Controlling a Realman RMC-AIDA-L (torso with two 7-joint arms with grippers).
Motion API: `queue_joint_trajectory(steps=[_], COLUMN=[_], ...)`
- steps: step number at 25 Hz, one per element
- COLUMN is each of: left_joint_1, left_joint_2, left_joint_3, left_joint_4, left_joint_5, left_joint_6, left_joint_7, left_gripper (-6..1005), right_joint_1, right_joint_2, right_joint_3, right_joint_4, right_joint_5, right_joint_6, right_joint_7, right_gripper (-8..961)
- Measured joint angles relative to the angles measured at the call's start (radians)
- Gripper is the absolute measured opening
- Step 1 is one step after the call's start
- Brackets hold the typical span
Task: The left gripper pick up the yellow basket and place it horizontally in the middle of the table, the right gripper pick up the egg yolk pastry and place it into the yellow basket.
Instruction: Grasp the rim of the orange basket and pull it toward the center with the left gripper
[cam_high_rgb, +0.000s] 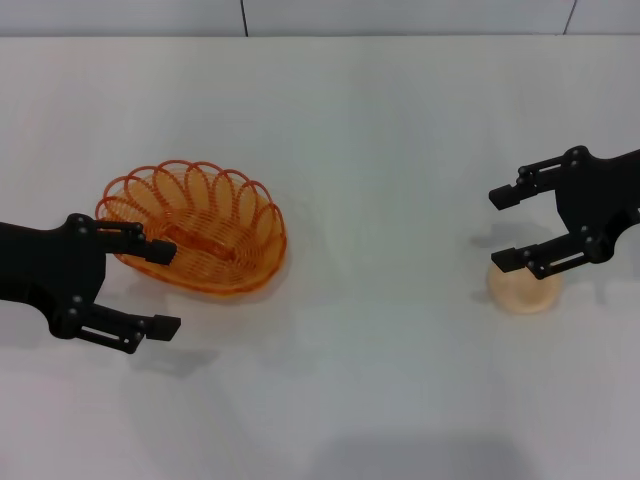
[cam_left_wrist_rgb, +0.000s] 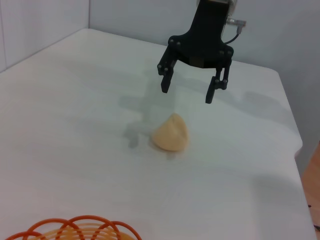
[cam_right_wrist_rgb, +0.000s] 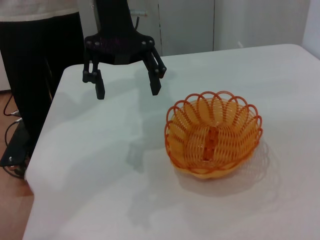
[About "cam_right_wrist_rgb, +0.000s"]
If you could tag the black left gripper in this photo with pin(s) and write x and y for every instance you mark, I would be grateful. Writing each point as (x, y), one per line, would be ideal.
(117, 42)

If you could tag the orange woven plastic basket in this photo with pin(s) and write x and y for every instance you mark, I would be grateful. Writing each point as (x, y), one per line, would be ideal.
(225, 140)

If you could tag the person in black trousers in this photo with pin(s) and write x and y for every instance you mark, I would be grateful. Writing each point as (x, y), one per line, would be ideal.
(35, 75)

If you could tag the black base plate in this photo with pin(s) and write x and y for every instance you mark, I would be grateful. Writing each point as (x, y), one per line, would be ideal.
(15, 147)

